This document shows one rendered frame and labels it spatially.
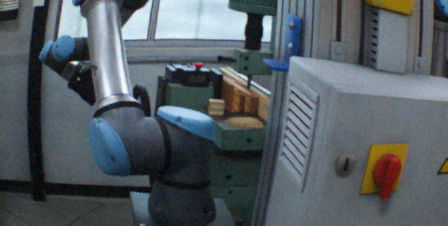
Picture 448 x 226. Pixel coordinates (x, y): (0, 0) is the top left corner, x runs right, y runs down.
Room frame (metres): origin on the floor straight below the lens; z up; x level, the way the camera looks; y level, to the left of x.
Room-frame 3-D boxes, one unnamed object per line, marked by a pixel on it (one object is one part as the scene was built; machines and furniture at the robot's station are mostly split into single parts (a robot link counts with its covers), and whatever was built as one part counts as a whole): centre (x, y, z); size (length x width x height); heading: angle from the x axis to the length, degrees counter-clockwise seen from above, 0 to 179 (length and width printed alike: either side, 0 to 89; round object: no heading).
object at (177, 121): (1.23, 0.07, 0.98); 0.13 x 0.12 x 0.14; 123
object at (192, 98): (1.95, 0.12, 0.92); 0.15 x 0.13 x 0.09; 19
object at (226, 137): (1.97, 0.04, 0.87); 0.61 x 0.30 x 0.06; 19
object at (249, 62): (1.99, -0.09, 1.03); 0.14 x 0.07 x 0.09; 109
